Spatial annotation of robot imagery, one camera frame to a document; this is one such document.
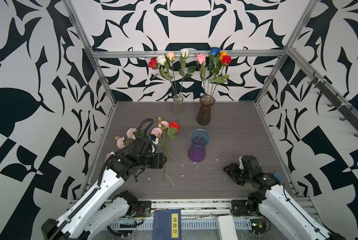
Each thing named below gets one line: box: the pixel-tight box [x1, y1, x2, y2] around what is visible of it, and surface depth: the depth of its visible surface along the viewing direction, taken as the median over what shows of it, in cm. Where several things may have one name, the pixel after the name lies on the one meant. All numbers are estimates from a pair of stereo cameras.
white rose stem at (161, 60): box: [152, 54, 177, 100], surface depth 87 cm
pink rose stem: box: [196, 53, 207, 96], surface depth 87 cm
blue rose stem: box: [207, 47, 222, 98], surface depth 87 cm
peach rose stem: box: [167, 51, 178, 100], surface depth 87 cm
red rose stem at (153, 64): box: [148, 58, 177, 98], surface depth 91 cm
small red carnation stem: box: [166, 121, 181, 140], surface depth 101 cm
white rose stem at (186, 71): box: [178, 48, 197, 100], surface depth 93 cm
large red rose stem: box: [211, 55, 233, 97], surface depth 85 cm
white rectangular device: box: [216, 215, 239, 240], surface depth 66 cm
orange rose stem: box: [219, 51, 229, 60], surface depth 88 cm
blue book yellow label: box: [152, 209, 182, 240], surface depth 71 cm
